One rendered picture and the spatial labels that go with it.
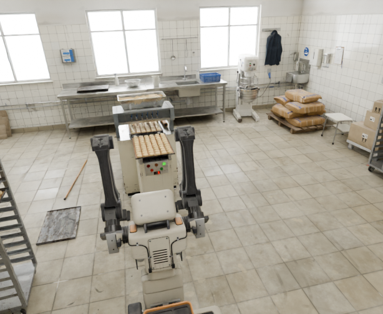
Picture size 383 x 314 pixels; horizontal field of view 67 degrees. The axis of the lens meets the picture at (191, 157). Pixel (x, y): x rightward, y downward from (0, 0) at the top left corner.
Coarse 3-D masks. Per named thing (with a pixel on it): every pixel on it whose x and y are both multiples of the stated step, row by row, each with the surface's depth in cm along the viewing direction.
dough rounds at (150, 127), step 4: (140, 124) 376; (144, 124) 379; (148, 124) 381; (152, 124) 375; (156, 124) 374; (132, 128) 362; (136, 128) 361; (140, 128) 363; (144, 128) 363; (148, 128) 360; (152, 128) 359; (156, 128) 362; (160, 128) 364; (132, 132) 350; (136, 132) 355; (140, 132) 353; (144, 132) 352
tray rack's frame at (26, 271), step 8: (24, 264) 267; (32, 264) 267; (0, 272) 259; (16, 272) 259; (24, 272) 258; (32, 272) 258; (8, 280) 251; (24, 280) 250; (32, 280) 252; (24, 288) 242; (0, 296) 237; (0, 304) 230; (8, 304) 230; (16, 304) 229; (0, 312) 225; (16, 312) 229
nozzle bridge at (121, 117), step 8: (168, 104) 362; (120, 112) 337; (128, 112) 337; (136, 112) 339; (144, 112) 351; (160, 112) 356; (168, 112) 359; (120, 120) 347; (128, 120) 350; (144, 120) 350; (152, 120) 352; (160, 120) 355; (168, 120) 376
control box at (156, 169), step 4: (164, 160) 297; (144, 164) 291; (152, 164) 293; (160, 164) 295; (148, 168) 294; (152, 168) 295; (156, 168) 296; (164, 168) 298; (148, 172) 295; (152, 172) 296; (156, 172) 297; (160, 172) 299; (164, 172) 300
